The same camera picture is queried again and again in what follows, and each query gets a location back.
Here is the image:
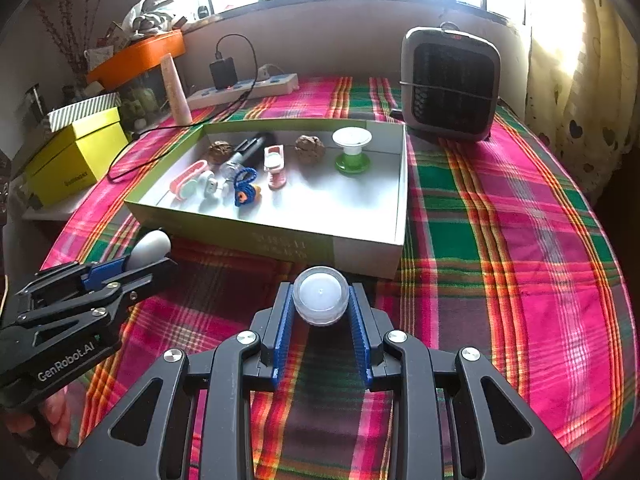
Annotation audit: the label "yellow cardboard box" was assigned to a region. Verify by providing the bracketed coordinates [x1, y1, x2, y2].
[22, 106, 132, 207]

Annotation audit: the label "black charger cable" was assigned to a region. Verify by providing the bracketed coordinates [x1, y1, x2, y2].
[106, 34, 261, 185]

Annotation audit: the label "pink clip with mint pad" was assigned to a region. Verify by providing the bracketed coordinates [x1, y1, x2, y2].
[170, 159, 216, 202]

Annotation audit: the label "white mushroom-shaped knob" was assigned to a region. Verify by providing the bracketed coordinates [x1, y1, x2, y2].
[127, 229, 172, 271]

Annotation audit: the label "orange lidded clear container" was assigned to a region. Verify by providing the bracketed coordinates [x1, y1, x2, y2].
[86, 29, 186, 90]

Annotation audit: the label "shallow green cardboard box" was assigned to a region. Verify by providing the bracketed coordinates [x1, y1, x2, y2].
[124, 120, 407, 279]

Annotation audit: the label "pink green plaid tablecloth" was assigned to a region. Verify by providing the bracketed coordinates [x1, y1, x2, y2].
[40, 75, 626, 480]

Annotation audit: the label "small white plastic piece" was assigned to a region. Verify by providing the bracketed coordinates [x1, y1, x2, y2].
[200, 170, 233, 200]

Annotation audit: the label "white power strip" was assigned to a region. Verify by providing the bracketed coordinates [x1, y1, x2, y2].
[186, 72, 300, 109]

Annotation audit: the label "green striped white box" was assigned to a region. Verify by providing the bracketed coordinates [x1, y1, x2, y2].
[10, 91, 121, 161]

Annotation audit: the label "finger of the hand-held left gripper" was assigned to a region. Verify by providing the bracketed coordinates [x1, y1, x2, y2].
[15, 257, 180, 335]
[15, 255, 133, 307]

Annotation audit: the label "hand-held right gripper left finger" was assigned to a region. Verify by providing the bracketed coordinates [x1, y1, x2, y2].
[57, 282, 293, 480]

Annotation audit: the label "tall pink swirl clip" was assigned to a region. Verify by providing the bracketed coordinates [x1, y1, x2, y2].
[263, 144, 288, 190]

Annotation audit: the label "black flashlight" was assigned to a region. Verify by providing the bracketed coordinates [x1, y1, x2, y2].
[220, 132, 276, 183]

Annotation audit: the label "cream heart-print curtain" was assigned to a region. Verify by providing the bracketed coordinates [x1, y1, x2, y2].
[520, 0, 636, 201]

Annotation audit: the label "dried flower twigs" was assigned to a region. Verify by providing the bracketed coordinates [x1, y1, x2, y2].
[32, 0, 116, 76]

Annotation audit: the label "clear storage container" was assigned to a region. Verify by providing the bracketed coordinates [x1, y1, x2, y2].
[117, 67, 176, 126]

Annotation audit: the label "clear round jar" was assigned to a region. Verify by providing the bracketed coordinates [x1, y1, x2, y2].
[292, 265, 350, 327]

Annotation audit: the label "green and white spool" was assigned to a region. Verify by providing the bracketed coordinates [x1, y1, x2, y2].
[332, 126, 373, 176]

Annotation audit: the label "brown walnut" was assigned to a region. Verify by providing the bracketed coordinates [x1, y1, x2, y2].
[294, 135, 326, 163]
[207, 141, 235, 167]

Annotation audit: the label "black charger adapter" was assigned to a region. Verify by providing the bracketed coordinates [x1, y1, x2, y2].
[209, 58, 238, 91]

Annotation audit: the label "crumpled white plastic bag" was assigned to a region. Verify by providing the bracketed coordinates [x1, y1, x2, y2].
[97, 0, 188, 48]

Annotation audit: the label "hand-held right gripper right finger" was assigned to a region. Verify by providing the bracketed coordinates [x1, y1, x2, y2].
[350, 282, 583, 480]

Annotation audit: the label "person's left hand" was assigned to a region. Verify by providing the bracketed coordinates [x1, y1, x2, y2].
[7, 385, 82, 446]

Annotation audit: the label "grey space heater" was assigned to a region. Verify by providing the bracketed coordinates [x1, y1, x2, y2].
[390, 22, 502, 143]

